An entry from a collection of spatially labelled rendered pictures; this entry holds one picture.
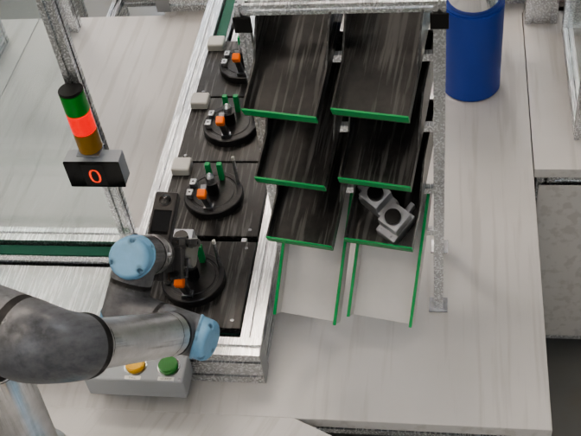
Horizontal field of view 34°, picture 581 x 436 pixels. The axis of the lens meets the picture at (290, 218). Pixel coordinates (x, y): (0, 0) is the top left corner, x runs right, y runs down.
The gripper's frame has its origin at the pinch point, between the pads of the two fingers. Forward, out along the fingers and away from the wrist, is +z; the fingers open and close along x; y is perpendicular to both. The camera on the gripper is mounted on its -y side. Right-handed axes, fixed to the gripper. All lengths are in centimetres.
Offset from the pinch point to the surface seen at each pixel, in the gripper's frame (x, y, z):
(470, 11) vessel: 59, -56, 47
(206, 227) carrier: -0.3, -2.5, 20.4
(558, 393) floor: 88, 48, 106
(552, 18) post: 83, -62, 89
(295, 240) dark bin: 25.4, -0.7, -11.7
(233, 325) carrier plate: 10.6, 17.7, 1.6
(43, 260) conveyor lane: -39.2, 6.0, 19.5
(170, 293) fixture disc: -3.9, 11.6, 4.6
